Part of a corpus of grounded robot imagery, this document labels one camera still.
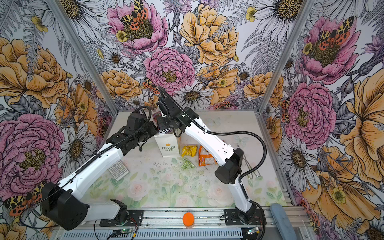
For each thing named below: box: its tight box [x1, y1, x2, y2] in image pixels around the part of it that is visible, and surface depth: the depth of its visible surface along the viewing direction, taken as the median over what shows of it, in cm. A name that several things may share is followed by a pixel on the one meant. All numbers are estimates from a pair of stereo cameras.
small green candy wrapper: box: [181, 158, 195, 170], surface depth 91 cm
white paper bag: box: [154, 133, 181, 158], surface depth 85 cm
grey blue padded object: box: [270, 203, 297, 240], surface depth 72 cm
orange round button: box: [182, 212, 195, 227], surface depth 68 cm
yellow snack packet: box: [181, 145, 198, 158], surface depth 91 cm
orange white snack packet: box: [198, 145, 218, 167], surface depth 93 cm
